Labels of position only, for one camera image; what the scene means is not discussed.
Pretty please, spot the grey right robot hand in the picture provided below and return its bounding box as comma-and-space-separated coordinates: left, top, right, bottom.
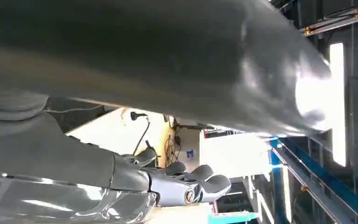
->
0, 0, 333, 224

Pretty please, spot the white panel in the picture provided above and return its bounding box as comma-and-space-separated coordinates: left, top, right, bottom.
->
200, 130, 273, 179

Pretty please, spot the teal plastic object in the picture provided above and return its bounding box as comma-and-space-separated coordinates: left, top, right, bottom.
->
208, 211, 257, 224

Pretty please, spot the long white light bar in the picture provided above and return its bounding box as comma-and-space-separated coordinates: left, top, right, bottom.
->
330, 42, 347, 168

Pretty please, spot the black cable with plug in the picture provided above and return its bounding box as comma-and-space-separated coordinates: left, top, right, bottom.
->
130, 112, 151, 156

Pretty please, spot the tangled black cable bundle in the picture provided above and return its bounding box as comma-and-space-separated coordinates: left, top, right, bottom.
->
164, 134, 181, 165

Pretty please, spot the grey rail with orange brackets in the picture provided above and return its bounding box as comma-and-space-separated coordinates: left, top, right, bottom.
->
299, 5, 358, 36

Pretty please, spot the blue metal frame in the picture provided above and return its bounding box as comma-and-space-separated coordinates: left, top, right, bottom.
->
268, 137, 358, 224

